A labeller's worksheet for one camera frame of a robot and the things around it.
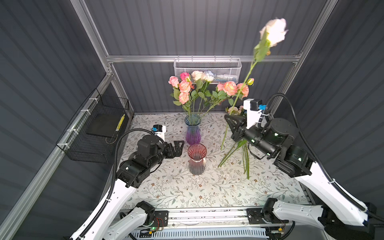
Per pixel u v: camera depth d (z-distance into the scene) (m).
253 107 0.44
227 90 0.68
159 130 0.58
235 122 0.49
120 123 0.77
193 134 0.94
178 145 0.60
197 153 0.76
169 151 0.59
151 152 0.48
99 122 0.76
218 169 0.91
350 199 0.37
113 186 0.43
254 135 0.47
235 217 0.75
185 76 0.78
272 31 0.40
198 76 0.77
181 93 0.77
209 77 0.79
